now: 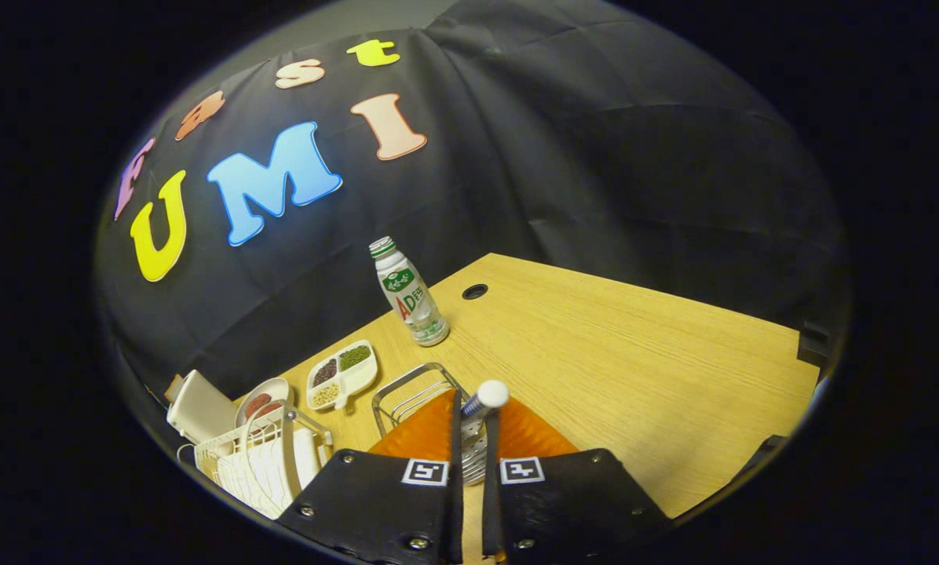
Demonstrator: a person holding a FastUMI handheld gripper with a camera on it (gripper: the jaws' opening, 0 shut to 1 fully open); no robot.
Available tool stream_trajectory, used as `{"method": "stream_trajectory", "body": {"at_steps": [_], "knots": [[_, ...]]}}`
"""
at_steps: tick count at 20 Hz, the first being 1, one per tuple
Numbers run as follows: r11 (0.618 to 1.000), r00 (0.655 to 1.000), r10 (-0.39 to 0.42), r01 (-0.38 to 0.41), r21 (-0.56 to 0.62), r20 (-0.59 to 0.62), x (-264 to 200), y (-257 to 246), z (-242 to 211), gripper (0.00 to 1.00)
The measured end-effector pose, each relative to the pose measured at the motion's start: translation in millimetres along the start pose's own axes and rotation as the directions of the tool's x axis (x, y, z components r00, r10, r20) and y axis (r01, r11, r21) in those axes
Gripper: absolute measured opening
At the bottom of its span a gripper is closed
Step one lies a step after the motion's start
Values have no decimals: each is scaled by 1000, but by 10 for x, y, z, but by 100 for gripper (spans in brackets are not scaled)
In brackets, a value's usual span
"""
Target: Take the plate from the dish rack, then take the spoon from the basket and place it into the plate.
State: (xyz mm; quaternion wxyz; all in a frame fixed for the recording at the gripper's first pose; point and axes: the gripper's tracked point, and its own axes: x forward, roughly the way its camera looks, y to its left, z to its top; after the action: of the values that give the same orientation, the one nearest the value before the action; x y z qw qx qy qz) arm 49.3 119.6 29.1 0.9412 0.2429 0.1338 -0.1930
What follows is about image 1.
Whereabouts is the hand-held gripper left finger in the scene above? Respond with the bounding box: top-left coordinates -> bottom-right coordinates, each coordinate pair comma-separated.
277,387 -> 465,565

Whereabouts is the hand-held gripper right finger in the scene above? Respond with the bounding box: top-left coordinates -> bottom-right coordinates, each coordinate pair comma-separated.
481,396 -> 673,562

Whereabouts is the metal wire basket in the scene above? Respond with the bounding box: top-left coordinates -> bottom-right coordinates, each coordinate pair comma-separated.
371,362 -> 470,438

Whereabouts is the white wire dish rack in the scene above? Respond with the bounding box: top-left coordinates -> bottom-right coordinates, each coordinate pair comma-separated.
177,400 -> 334,520

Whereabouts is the white divided dish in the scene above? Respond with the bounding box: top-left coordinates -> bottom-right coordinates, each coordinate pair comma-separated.
306,340 -> 379,411

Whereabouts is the beige round plate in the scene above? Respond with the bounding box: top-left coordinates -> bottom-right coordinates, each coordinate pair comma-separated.
234,377 -> 291,428

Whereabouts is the white toaster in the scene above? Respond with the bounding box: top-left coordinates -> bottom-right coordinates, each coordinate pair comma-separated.
166,369 -> 239,444

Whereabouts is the white drink bottle green cap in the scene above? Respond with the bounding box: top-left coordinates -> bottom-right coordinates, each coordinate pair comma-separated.
368,236 -> 451,348

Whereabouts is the small dark box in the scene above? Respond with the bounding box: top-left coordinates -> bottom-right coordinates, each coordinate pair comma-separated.
798,320 -> 831,368

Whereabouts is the black backdrop cloth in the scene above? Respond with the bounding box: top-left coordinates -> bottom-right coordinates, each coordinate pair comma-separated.
93,0 -> 851,409

